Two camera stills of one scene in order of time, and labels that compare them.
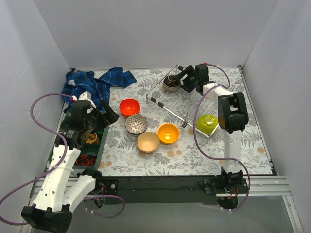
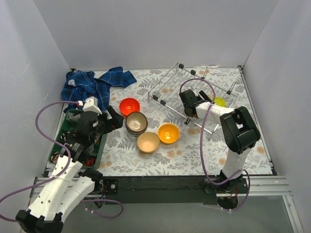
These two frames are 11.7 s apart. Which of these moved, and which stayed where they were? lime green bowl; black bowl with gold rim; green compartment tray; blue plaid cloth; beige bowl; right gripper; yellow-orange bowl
Moved: lime green bowl; black bowl with gold rim; right gripper
Stayed: blue plaid cloth; beige bowl; green compartment tray; yellow-orange bowl
